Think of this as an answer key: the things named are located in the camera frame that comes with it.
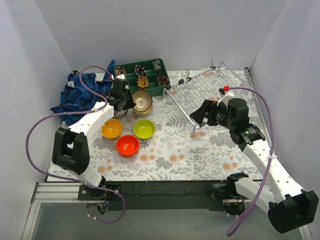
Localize lime green bowl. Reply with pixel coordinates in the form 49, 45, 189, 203
133, 119, 156, 140

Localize hair ties top middle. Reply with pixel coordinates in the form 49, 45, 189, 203
134, 64, 147, 77

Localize orange bowl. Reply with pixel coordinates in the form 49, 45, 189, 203
118, 149, 139, 158
116, 134, 140, 154

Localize beige bowl with drawing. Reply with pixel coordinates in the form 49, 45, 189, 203
133, 105, 153, 117

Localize green compartment tray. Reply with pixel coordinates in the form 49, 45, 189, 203
114, 58, 171, 97

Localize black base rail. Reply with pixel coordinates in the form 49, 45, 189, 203
77, 180, 248, 216

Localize yellow bowl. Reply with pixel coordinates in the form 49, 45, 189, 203
101, 118, 123, 140

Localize hair ties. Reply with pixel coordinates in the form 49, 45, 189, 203
134, 64, 147, 77
115, 65, 127, 78

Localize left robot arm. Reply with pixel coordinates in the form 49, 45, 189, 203
52, 77, 136, 200

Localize metal dish rack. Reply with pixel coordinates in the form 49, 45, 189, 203
162, 59, 254, 136

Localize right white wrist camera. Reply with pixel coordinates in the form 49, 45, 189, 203
217, 85, 235, 106

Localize yellow ties bottom middle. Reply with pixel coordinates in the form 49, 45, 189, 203
137, 76, 149, 90

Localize brown patterned white bowl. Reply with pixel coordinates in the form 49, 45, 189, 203
113, 110, 128, 119

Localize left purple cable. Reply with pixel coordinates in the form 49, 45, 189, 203
25, 65, 126, 224

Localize brown ties bottom right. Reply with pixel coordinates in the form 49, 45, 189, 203
157, 75, 170, 87

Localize hair ties top left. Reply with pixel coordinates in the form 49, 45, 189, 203
115, 65, 127, 78

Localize black brown bowl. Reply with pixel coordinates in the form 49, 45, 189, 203
132, 90, 153, 112

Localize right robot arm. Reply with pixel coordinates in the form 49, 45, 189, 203
190, 98, 319, 237

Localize blue plaid cloth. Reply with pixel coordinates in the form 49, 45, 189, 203
50, 60, 115, 114

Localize floral table mat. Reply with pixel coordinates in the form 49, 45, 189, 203
88, 70, 262, 181

